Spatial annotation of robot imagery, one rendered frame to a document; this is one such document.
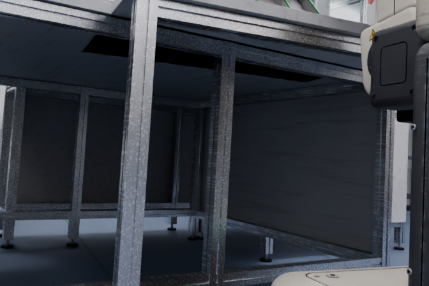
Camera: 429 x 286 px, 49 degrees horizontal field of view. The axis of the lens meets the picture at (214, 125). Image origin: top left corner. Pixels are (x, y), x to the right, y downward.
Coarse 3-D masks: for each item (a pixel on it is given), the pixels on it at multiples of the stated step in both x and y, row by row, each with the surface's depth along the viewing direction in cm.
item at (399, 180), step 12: (396, 120) 286; (396, 132) 286; (408, 132) 292; (396, 144) 285; (396, 156) 285; (396, 168) 285; (396, 180) 284; (396, 192) 284; (396, 204) 284; (396, 216) 284; (396, 228) 289; (264, 240) 232; (396, 240) 288; (264, 252) 231
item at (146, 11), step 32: (160, 0) 99; (224, 32) 108; (256, 32) 108; (288, 32) 113; (320, 32) 116; (128, 64) 100; (128, 96) 97; (128, 128) 95; (128, 160) 95; (128, 192) 95; (128, 224) 94; (128, 256) 95
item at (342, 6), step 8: (312, 0) 267; (336, 0) 277; (344, 0) 281; (352, 0) 285; (360, 0) 288; (336, 8) 277; (344, 8) 281; (352, 8) 284; (360, 8) 288; (336, 16) 277; (344, 16) 280; (352, 16) 284; (360, 16) 288
